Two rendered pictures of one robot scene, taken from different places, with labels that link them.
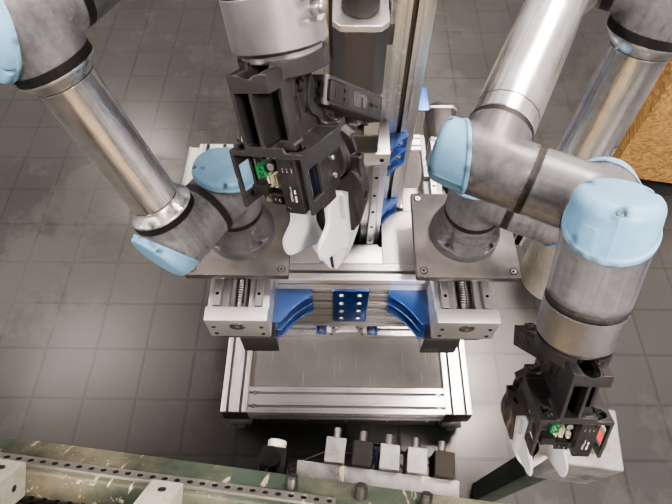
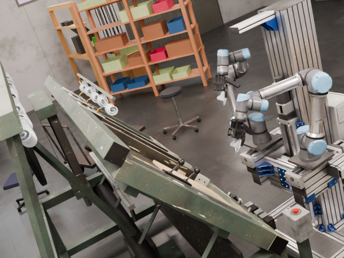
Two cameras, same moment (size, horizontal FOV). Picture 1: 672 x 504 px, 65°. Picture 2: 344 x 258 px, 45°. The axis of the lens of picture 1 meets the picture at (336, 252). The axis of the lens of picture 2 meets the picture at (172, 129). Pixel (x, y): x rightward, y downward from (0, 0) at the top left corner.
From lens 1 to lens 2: 253 cm
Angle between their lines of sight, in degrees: 58
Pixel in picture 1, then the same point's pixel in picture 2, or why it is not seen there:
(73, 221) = not seen: hidden behind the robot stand
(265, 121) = (216, 79)
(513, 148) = (252, 94)
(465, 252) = (301, 156)
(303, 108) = (221, 79)
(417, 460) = (263, 215)
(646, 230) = (239, 96)
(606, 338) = (236, 114)
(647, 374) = not seen: outside the picture
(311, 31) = (221, 70)
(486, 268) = (305, 164)
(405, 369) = (321, 248)
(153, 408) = not seen: hidden behind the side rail
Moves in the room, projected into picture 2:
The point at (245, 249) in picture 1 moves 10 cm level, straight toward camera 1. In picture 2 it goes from (256, 141) to (250, 147)
